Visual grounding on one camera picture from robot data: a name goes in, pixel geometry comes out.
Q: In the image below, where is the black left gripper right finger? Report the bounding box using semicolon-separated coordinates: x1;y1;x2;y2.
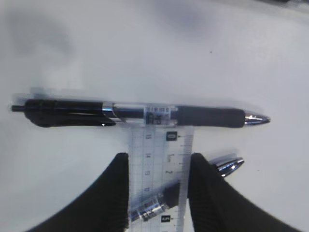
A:
188;153;297;232

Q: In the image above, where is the black pen middle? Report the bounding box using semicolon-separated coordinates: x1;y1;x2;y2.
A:
11;99;271;128

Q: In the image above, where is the black pen left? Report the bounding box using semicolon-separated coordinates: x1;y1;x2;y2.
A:
128;158;244;222

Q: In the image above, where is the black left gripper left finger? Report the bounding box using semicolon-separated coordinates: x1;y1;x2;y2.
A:
30;153;129;232

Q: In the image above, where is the clear plastic ruler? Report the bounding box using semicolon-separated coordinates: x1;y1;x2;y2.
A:
127;126;194;232

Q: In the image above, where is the black pen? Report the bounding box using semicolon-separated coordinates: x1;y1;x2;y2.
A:
128;158;244;222
11;99;271;128

